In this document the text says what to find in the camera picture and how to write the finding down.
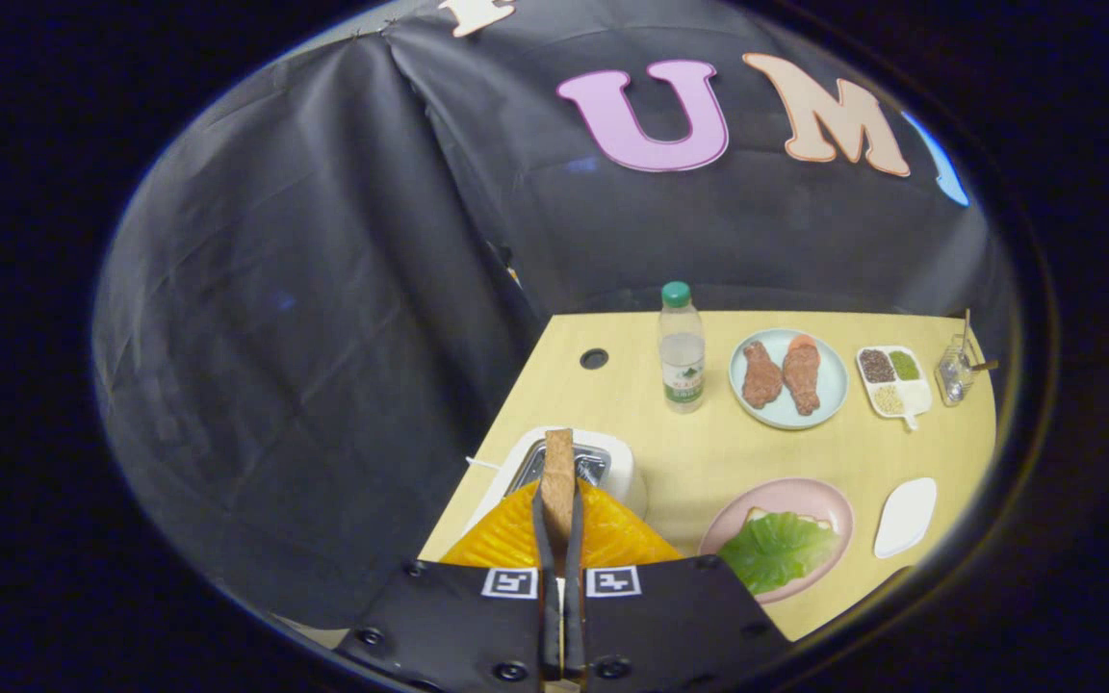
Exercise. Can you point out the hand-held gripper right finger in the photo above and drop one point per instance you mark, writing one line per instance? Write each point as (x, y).
(574, 626)

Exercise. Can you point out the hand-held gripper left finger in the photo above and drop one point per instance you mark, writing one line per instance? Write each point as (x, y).
(549, 626)

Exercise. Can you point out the brown bread slice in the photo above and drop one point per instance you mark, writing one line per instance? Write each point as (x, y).
(558, 481)

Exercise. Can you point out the green lettuce leaf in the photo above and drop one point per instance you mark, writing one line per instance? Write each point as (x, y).
(776, 553)

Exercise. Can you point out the white toaster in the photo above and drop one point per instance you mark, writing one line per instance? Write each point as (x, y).
(617, 462)

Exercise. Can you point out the white bread slice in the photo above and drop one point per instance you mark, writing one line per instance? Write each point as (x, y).
(757, 514)

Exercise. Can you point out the pink round plate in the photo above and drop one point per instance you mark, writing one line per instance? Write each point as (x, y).
(786, 494)

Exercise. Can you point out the clear water bottle green cap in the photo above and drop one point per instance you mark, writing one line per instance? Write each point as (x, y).
(682, 366)

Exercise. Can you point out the brown meat piece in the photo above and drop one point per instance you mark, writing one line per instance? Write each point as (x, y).
(802, 380)
(761, 377)

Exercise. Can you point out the small white plate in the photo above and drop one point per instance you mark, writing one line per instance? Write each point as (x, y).
(906, 520)

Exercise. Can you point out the teal round plate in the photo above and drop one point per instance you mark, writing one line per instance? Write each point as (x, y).
(833, 385)

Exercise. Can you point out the orange food slice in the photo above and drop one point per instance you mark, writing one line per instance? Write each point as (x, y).
(803, 343)

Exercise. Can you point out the black backdrop cloth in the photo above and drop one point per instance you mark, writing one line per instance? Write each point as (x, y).
(323, 337)

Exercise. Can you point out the yellow soybeans pile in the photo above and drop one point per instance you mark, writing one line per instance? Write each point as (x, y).
(889, 399)

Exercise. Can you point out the dark red beans pile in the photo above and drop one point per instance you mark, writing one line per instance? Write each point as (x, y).
(876, 367)

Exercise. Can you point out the white divided tray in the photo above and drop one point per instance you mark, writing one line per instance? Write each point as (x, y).
(913, 395)

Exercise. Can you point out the green beans pile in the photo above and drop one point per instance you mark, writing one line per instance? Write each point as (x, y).
(904, 365)

